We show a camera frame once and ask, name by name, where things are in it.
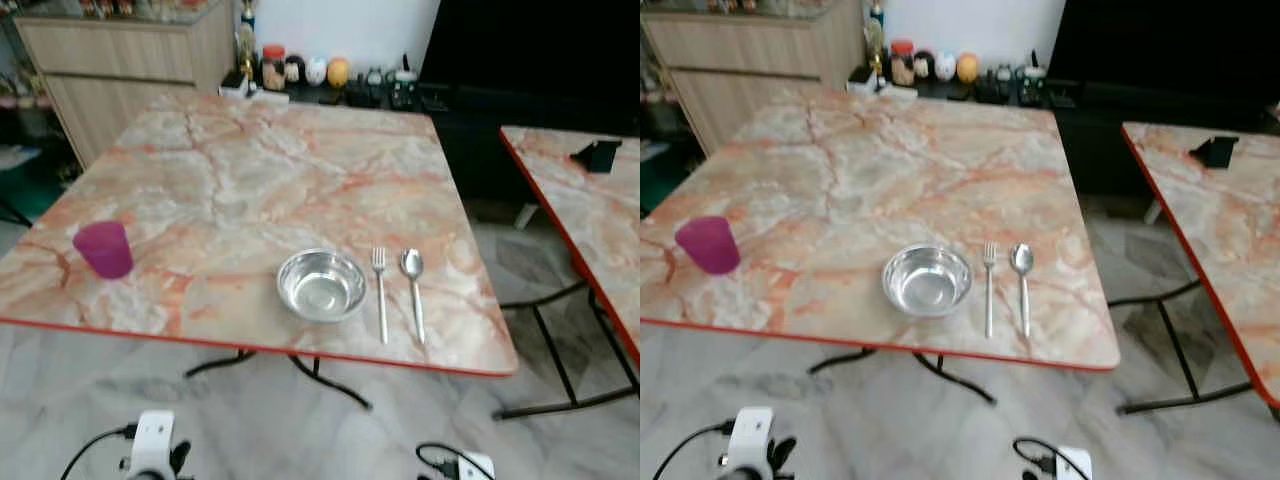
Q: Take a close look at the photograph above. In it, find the black curved table leg frame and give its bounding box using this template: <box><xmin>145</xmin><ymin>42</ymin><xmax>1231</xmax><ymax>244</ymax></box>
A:
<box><xmin>808</xmin><ymin>345</ymin><xmax>996</xmax><ymax>405</ymax></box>
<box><xmin>185</xmin><ymin>348</ymin><xmax>373</xmax><ymax>411</ymax></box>

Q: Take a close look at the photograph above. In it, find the light wooden cabinet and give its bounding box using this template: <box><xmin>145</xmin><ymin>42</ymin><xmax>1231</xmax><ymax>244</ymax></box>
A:
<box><xmin>15</xmin><ymin>0</ymin><xmax>237</xmax><ymax>167</ymax></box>
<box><xmin>642</xmin><ymin>0</ymin><xmax>867</xmax><ymax>157</ymax></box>

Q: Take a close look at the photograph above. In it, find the white power strip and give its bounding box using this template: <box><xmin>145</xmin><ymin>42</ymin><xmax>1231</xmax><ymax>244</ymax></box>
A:
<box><xmin>848</xmin><ymin>75</ymin><xmax>919</xmax><ymax>100</ymax></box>
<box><xmin>220</xmin><ymin>80</ymin><xmax>291</xmax><ymax>105</ymax></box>

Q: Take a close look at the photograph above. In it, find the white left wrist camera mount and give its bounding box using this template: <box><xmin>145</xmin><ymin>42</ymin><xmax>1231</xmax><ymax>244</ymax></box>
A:
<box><xmin>727</xmin><ymin>407</ymin><xmax>774</xmax><ymax>480</ymax></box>
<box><xmin>128</xmin><ymin>410</ymin><xmax>176</xmax><ymax>480</ymax></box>

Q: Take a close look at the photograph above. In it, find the jar with orange lid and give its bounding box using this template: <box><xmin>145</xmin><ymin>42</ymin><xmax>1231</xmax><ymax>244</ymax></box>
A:
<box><xmin>890</xmin><ymin>40</ymin><xmax>917</xmax><ymax>87</ymax></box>
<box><xmin>260</xmin><ymin>45</ymin><xmax>287</xmax><ymax>92</ymax></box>

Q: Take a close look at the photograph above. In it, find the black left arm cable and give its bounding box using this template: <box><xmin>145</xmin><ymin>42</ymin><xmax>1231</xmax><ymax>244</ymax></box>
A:
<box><xmin>60</xmin><ymin>425</ymin><xmax>137</xmax><ymax>480</ymax></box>
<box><xmin>655</xmin><ymin>421</ymin><xmax>736</xmax><ymax>480</ymax></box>

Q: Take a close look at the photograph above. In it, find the silver metal fork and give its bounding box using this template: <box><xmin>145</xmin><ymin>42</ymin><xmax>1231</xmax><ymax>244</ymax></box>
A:
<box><xmin>982</xmin><ymin>242</ymin><xmax>999</xmax><ymax>339</ymax></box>
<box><xmin>371</xmin><ymin>247</ymin><xmax>390</xmax><ymax>345</ymax></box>

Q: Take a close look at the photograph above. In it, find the purple plastic cup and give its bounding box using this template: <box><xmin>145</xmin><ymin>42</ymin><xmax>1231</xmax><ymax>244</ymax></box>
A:
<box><xmin>675</xmin><ymin>215</ymin><xmax>741</xmax><ymax>276</ymax></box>
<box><xmin>72</xmin><ymin>221</ymin><xmax>135</xmax><ymax>280</ymax></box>

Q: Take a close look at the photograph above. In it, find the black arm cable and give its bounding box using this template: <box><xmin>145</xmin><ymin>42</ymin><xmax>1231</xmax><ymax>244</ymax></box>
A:
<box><xmin>416</xmin><ymin>442</ymin><xmax>463</xmax><ymax>480</ymax></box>
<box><xmin>1013</xmin><ymin>437</ymin><xmax>1059</xmax><ymax>480</ymax></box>
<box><xmin>60</xmin><ymin>425</ymin><xmax>137</xmax><ymax>480</ymax></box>
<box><xmin>655</xmin><ymin>421</ymin><xmax>736</xmax><ymax>480</ymax></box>

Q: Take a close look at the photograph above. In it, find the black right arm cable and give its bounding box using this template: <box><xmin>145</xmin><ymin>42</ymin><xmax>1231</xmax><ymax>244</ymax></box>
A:
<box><xmin>1013</xmin><ymin>437</ymin><xmax>1059</xmax><ymax>480</ymax></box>
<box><xmin>416</xmin><ymin>442</ymin><xmax>463</xmax><ymax>480</ymax></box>

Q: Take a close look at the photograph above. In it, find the silver metal spoon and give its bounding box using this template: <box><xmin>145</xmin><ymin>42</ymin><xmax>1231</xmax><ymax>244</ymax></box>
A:
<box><xmin>1010</xmin><ymin>243</ymin><xmax>1035</xmax><ymax>338</ymax></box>
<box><xmin>400</xmin><ymin>248</ymin><xmax>428</xmax><ymax>345</ymax></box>

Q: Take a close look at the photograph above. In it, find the gold trophy figure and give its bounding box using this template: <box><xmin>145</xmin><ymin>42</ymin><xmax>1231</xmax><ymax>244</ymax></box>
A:
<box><xmin>236</xmin><ymin>0</ymin><xmax>259</xmax><ymax>81</ymax></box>
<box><xmin>866</xmin><ymin>0</ymin><xmax>887</xmax><ymax>76</ymax></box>

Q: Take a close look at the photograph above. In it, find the black flat television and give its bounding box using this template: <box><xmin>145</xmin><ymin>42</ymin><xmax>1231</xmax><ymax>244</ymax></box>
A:
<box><xmin>1045</xmin><ymin>0</ymin><xmax>1280</xmax><ymax>87</ymax></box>
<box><xmin>418</xmin><ymin>0</ymin><xmax>641</xmax><ymax>89</ymax></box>

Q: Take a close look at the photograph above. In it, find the small black box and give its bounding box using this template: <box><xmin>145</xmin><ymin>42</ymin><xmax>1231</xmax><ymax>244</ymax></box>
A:
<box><xmin>570</xmin><ymin>140</ymin><xmax>623</xmax><ymax>174</ymax></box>
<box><xmin>1189</xmin><ymin>135</ymin><xmax>1239</xmax><ymax>168</ymax></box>

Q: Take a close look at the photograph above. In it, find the stainless steel bowl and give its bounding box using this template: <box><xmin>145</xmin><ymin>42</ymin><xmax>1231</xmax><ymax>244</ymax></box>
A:
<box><xmin>276</xmin><ymin>248</ymin><xmax>369</xmax><ymax>323</ymax></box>
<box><xmin>882</xmin><ymin>243</ymin><xmax>973</xmax><ymax>318</ymax></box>

